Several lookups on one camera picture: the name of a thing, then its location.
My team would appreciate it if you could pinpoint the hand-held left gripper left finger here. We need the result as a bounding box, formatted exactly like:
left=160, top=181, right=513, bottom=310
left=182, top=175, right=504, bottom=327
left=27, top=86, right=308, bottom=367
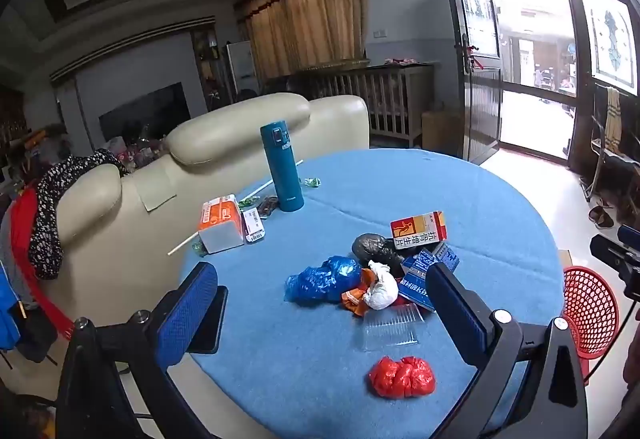
left=55, top=261, right=219, bottom=439

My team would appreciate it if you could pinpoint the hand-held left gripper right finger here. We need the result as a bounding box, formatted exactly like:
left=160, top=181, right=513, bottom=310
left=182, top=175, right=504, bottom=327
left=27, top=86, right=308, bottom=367
left=426, top=261, right=589, bottom=439

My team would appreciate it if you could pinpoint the blue white medicine box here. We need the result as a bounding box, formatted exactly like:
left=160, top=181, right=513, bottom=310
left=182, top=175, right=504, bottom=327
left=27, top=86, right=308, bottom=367
left=398, top=249, right=442, bottom=313

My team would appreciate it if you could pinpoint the red mesh basket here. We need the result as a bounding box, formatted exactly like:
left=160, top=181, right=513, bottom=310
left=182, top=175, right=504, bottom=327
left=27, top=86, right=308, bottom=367
left=560, top=265, right=621, bottom=360

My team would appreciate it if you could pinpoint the small blue box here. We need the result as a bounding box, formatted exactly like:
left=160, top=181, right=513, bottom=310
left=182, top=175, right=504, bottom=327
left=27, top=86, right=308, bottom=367
left=431, top=242, right=461, bottom=271

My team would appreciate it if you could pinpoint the clear plastic tray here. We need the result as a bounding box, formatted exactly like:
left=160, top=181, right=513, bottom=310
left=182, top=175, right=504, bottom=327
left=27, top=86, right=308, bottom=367
left=360, top=301, right=426, bottom=353

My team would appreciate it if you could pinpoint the white plastic bag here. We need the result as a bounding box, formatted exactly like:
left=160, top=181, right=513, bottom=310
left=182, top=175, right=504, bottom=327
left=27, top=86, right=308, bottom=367
left=362, top=260, right=400, bottom=311

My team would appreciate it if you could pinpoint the red plastic bag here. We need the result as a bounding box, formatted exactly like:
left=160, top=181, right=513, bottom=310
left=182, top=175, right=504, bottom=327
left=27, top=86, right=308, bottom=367
left=369, top=355, right=436, bottom=400

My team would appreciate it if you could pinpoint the red yellow medicine box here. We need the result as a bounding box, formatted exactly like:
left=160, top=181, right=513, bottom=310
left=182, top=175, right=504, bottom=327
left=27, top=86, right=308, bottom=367
left=390, top=211, right=448, bottom=251

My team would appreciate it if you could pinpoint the orange wrapper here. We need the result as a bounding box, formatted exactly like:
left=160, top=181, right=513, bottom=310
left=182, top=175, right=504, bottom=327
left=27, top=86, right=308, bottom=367
left=340, top=268, right=376, bottom=318

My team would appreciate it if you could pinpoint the black plastic bag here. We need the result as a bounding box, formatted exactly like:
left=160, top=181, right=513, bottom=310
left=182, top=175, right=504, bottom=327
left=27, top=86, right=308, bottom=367
left=351, top=233, right=409, bottom=278

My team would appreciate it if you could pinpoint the blue plastic bag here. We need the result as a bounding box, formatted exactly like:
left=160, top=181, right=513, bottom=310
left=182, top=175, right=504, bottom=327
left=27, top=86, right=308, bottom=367
left=284, top=255, right=364, bottom=304

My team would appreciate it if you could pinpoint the black phone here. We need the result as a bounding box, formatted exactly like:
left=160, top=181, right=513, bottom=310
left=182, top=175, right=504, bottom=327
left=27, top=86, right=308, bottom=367
left=192, top=285, right=229, bottom=355

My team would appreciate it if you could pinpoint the pair of slippers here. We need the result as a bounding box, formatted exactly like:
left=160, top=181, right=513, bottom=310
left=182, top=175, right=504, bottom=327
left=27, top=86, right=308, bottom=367
left=587, top=204, right=616, bottom=230

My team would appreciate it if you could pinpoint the metal chair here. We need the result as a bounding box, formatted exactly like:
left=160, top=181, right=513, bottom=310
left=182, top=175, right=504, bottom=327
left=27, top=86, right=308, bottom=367
left=581, top=84, right=640, bottom=221

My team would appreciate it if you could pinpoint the orange white carton box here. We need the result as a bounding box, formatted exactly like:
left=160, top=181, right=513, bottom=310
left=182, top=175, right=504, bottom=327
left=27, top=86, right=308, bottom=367
left=197, top=195, right=246, bottom=255

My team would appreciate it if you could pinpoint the striped towel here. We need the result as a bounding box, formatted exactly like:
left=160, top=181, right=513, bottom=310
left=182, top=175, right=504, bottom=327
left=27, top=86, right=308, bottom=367
left=604, top=86, right=624, bottom=156

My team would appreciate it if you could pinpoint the beige paper sheet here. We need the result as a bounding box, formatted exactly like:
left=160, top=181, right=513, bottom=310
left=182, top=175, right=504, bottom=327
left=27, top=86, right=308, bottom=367
left=134, top=178, right=179, bottom=213

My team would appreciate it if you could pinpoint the blue tablecloth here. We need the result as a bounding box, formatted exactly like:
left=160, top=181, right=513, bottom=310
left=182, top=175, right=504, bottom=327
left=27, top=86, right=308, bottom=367
left=180, top=148, right=567, bottom=439

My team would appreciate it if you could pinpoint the long white stick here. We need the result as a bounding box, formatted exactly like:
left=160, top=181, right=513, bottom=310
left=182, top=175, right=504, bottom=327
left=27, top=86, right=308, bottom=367
left=167, top=160, right=305, bottom=256

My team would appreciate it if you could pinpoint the black white floral cloth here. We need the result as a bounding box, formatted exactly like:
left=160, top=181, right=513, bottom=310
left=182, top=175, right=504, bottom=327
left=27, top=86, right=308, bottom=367
left=27, top=148, right=131, bottom=281

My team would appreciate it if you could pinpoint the pile of colourful packets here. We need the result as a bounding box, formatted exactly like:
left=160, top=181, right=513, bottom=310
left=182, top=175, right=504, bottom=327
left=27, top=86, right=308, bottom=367
left=102, top=134, right=169, bottom=171

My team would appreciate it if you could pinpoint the teal thermos bottle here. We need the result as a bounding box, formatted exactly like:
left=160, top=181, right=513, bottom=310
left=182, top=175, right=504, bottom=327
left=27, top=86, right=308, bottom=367
left=260, top=122, right=306, bottom=213

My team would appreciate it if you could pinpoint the blue cloth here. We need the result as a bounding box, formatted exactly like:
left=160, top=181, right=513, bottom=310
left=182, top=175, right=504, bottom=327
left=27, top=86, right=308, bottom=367
left=0, top=263, right=24, bottom=353

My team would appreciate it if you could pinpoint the brown cardboard box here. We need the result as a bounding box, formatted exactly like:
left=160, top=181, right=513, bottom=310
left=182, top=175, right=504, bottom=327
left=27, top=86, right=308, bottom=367
left=421, top=109, right=464, bottom=153

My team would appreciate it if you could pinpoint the red cloth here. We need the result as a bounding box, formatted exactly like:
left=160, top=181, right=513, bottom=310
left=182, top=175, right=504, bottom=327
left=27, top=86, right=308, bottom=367
left=9, top=186, right=77, bottom=338

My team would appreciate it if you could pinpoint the cream leather sofa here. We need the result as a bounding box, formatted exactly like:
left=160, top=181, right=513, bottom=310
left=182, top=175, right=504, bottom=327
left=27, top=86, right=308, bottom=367
left=30, top=92, right=371, bottom=336

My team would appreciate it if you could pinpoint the dark framed glass door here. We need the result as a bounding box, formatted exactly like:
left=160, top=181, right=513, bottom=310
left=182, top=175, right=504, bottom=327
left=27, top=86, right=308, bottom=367
left=429, top=0, right=504, bottom=166

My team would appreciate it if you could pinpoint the stained glass window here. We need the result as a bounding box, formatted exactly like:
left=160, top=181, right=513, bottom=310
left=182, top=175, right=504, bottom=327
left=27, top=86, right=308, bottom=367
left=579, top=0, right=639, bottom=96

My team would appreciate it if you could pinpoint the black television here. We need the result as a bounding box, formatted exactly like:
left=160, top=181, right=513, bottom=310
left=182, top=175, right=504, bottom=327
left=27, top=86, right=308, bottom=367
left=98, top=82, right=192, bottom=143

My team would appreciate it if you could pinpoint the wooden crib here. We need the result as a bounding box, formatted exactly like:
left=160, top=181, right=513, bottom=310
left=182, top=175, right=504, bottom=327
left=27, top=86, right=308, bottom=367
left=299, top=64, right=435, bottom=148

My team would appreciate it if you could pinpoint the display shelf cabinet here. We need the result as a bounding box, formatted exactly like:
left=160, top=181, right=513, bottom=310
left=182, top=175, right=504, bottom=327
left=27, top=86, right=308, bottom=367
left=192, top=29, right=221, bottom=113

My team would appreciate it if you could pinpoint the white standing air conditioner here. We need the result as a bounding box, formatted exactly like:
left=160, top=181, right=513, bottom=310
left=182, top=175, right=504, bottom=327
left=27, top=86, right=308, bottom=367
left=225, top=40, right=260, bottom=100

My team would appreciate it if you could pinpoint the beige curtain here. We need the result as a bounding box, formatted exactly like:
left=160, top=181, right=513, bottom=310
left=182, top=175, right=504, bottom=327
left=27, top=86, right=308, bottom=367
left=234, top=0, right=369, bottom=81

